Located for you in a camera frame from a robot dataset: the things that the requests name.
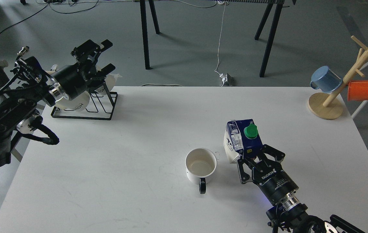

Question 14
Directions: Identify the white mug black handle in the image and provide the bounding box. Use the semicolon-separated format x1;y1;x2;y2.
185;148;217;194

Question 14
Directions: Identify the orange cup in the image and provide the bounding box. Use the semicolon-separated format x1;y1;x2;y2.
348;80;368;101

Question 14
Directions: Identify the blue cup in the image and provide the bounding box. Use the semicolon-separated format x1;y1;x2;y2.
310;65;343;93

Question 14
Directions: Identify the white mug front on rack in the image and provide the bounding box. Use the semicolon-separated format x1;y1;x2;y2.
55;92;90;112

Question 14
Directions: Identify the white cable on floor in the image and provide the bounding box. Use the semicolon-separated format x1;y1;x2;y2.
140;0;230;87

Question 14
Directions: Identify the white mug on rack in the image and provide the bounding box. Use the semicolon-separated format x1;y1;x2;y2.
55;92;90;112
93;73;119;96

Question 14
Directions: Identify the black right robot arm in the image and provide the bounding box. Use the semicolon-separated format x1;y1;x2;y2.
237;144;362;233

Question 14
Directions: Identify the blue white milk carton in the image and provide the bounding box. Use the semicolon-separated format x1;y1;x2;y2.
223;119;263;164

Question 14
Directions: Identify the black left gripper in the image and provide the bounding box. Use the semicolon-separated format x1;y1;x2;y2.
50;39;116;100

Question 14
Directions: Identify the wooden mug tree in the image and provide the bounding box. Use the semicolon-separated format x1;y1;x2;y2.
307;36;368;120

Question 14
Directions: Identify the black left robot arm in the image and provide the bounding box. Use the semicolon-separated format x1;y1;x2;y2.
0;40;115;167

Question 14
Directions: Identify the black trestle leg left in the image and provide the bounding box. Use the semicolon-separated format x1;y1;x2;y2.
139;0;161;70

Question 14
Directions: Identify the power adapter on floor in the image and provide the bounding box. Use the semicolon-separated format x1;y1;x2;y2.
219;73;235;87

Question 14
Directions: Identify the black trestle leg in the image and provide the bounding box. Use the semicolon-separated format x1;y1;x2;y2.
254;0;285;78
139;0;161;70

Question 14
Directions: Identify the white mug rear on rack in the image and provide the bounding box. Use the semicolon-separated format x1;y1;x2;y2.
93;73;119;96

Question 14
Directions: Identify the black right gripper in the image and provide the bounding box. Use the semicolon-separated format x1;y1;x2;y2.
237;144;299;205

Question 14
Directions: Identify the black wire mug rack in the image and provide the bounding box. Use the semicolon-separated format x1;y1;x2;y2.
50;83;118;120

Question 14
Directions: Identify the black trestle leg right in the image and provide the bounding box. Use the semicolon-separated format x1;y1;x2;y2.
254;0;285;78

